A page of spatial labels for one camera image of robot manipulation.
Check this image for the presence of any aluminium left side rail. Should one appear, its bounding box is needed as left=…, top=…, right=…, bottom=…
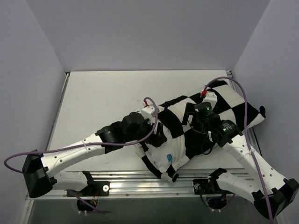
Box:
left=45, top=72, right=70, bottom=151

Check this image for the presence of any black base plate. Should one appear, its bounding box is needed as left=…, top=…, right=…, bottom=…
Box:
left=91, top=181, right=110, bottom=196
left=192, top=179, right=211, bottom=195

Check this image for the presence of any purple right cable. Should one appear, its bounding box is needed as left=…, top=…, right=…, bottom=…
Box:
left=200, top=77, right=274, bottom=221

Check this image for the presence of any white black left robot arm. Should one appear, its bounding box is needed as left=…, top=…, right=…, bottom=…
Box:
left=22, top=112, right=167, bottom=198

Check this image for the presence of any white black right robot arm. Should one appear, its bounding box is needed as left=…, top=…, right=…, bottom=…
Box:
left=182, top=102, right=299, bottom=220

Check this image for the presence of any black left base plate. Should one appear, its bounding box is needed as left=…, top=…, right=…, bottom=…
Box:
left=91, top=181, right=110, bottom=196

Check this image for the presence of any aluminium rail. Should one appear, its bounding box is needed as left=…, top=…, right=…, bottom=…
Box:
left=26, top=169, right=220, bottom=199
left=226, top=71, right=261, bottom=154
left=45, top=72, right=70, bottom=151

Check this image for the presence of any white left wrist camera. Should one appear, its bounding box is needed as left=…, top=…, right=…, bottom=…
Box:
left=141, top=105, right=159, bottom=124

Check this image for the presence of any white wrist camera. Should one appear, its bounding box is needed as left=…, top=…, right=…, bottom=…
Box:
left=141, top=105, right=159, bottom=124
left=201, top=91, right=217, bottom=108

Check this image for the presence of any white pillow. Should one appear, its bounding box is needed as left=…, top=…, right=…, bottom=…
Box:
left=135, top=131, right=189, bottom=183

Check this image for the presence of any black white checkered pillowcase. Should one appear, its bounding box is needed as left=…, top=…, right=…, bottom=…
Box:
left=135, top=80, right=267, bottom=184

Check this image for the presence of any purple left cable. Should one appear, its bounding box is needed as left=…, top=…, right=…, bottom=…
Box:
left=4, top=97, right=159, bottom=214

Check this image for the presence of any aluminium right side rail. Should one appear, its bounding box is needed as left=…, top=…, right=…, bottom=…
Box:
left=226, top=71, right=261, bottom=154

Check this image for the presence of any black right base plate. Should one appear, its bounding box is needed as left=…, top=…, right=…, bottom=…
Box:
left=192, top=179, right=211, bottom=195

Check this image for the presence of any aluminium front rail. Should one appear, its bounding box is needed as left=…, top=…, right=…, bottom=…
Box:
left=26, top=169, right=220, bottom=199

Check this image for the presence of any purple cable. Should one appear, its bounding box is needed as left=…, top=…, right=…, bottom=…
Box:
left=200, top=77, right=274, bottom=221
left=4, top=97, right=159, bottom=214

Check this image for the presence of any thin black wire loop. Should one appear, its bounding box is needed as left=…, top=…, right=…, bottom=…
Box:
left=200, top=135, right=214, bottom=155

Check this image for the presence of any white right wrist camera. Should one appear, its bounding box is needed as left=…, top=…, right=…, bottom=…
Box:
left=201, top=91, right=217, bottom=108

